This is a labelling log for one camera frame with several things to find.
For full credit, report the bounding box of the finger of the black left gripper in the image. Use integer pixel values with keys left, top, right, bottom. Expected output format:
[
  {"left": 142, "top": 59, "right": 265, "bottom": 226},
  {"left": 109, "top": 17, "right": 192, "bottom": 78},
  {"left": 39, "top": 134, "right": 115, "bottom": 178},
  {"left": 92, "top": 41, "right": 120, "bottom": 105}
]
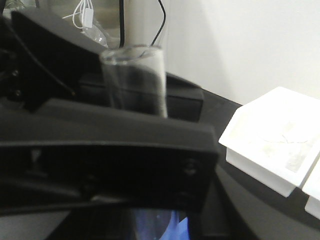
[{"left": 79, "top": 73, "right": 204, "bottom": 123}]

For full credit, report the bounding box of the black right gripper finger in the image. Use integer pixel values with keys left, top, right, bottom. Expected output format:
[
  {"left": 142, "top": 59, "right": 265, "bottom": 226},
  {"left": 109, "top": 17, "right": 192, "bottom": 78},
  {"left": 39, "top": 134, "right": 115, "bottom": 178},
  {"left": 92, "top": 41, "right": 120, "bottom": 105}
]
[{"left": 0, "top": 99, "right": 219, "bottom": 213}]

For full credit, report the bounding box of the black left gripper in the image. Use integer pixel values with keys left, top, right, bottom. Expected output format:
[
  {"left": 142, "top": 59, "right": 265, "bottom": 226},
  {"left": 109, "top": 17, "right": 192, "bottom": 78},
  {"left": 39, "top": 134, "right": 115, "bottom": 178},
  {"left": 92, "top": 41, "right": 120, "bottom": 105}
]
[{"left": 0, "top": 10, "right": 110, "bottom": 111}]

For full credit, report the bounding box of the clear glass test tube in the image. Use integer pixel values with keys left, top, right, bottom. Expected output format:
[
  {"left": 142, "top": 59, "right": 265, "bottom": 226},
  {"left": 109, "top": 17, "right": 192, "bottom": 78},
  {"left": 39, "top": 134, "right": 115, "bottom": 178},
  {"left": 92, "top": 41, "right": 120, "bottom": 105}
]
[{"left": 99, "top": 45, "right": 168, "bottom": 118}]

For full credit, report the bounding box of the left white storage bin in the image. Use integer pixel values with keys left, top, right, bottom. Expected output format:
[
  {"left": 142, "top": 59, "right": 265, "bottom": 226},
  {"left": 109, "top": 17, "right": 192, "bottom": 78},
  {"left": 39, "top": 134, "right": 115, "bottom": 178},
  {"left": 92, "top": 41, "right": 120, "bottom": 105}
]
[{"left": 219, "top": 87, "right": 320, "bottom": 197}]

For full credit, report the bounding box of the white storage bin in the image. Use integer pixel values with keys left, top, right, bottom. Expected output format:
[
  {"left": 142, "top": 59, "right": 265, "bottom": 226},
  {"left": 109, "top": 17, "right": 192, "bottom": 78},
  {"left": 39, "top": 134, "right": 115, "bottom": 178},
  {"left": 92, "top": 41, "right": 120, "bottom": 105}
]
[
  {"left": 302, "top": 158, "right": 320, "bottom": 220},
  {"left": 219, "top": 87, "right": 320, "bottom": 197}
]

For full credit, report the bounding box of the middle white storage bin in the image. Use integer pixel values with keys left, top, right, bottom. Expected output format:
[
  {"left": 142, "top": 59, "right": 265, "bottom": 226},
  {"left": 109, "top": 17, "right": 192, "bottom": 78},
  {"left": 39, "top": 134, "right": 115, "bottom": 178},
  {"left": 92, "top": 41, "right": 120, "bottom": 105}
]
[{"left": 302, "top": 158, "right": 320, "bottom": 220}]

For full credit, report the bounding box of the white usb cable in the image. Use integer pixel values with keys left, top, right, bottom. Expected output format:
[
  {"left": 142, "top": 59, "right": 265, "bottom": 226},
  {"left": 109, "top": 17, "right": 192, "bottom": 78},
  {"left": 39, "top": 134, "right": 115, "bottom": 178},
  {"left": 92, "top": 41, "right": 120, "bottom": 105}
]
[{"left": 62, "top": 0, "right": 95, "bottom": 32}]

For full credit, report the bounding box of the black power cable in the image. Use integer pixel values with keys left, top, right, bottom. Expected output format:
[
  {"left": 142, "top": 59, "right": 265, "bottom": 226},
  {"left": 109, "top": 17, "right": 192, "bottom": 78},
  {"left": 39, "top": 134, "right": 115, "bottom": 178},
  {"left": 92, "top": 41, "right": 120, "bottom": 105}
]
[{"left": 118, "top": 0, "right": 166, "bottom": 48}]

